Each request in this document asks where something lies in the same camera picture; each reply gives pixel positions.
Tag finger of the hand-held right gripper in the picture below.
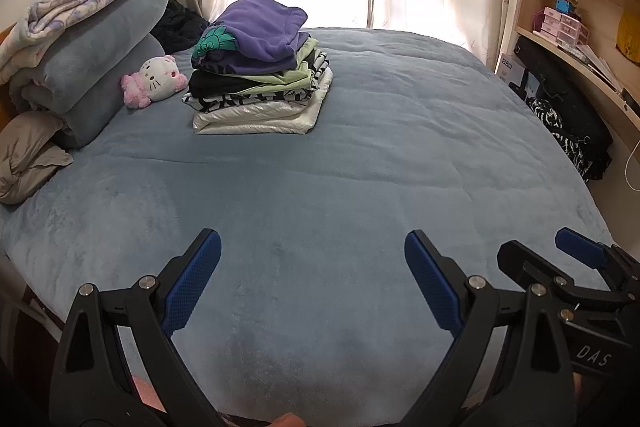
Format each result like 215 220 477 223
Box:
556 228 640 294
496 239 631 310

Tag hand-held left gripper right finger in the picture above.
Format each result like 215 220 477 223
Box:
400 229 576 427

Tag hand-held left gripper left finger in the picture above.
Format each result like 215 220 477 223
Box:
49 228 226 427

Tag purple zip hoodie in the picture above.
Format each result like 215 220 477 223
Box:
191 0 312 75

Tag black clothes beside shelf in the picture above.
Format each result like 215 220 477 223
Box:
515 37 613 180

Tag black white patterned cloth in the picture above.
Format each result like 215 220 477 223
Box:
527 97 596 182

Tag blue-grey bed blanket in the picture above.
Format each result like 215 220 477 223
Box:
0 27 618 423

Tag folded shiny white garment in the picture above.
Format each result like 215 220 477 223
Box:
192 67 334 136

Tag pile of papers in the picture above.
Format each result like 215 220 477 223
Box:
575 42 626 92

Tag white cardboard box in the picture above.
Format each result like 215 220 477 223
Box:
497 53 531 95

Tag folded black white patterned garment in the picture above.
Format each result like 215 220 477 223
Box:
182 52 332 114

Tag beige pillow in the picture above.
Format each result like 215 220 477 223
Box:
0 111 74 206

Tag white pink cat plush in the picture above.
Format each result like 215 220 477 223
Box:
120 54 190 110

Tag yellow cloth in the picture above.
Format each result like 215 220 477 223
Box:
616 9 640 66

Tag pink mini drawer organizer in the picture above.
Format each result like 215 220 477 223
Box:
540 7 591 45

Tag folded light green garment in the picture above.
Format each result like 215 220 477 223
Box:
189 37 321 96

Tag black crumpled garment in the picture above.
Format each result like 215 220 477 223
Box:
150 0 211 55

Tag white cable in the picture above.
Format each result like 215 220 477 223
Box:
625 137 640 188

